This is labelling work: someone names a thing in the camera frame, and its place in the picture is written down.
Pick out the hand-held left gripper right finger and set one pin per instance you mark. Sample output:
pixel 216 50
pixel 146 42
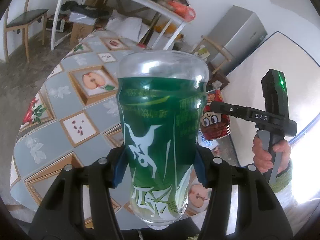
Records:
pixel 201 172

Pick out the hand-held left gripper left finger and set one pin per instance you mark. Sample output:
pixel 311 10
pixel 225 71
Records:
pixel 118 172

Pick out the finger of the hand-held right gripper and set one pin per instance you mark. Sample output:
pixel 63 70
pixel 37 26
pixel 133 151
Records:
pixel 230 110

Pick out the red cartoon can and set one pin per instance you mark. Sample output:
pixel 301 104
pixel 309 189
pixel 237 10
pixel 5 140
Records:
pixel 217 127

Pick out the green label plastic bottle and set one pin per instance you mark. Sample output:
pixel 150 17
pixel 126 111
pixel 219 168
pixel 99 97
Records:
pixel 155 120

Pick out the person's right forearm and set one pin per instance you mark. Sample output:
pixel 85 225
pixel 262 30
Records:
pixel 283 180

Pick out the person's right hand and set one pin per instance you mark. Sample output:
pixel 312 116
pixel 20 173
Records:
pixel 260 155

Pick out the dark wooden stool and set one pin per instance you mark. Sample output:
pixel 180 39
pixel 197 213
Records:
pixel 220 77

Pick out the wooden chair black seat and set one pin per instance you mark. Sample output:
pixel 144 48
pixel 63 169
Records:
pixel 228 56
pixel 27 15

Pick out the white green package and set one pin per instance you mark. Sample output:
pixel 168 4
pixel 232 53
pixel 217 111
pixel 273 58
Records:
pixel 203 52

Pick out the silver refrigerator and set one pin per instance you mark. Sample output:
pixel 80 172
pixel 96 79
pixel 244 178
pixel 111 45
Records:
pixel 237 35

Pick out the fruit print tablecloth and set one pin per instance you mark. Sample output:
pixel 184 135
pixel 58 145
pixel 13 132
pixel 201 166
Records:
pixel 50 130

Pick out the yellow plastic bag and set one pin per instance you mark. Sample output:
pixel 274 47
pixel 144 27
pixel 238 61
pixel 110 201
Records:
pixel 165 27

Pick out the red plastic bag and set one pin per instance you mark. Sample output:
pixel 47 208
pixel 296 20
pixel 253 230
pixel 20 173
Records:
pixel 182 11

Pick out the white plastic bag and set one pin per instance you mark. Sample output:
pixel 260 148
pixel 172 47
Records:
pixel 125 25

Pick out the cardboard box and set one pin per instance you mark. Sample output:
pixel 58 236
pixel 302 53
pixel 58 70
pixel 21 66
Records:
pixel 80 32

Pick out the small black appliance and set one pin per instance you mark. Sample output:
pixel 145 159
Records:
pixel 56 25

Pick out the white long table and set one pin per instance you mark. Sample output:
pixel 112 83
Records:
pixel 57 17

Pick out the black bag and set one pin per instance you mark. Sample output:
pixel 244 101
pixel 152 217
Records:
pixel 75 7

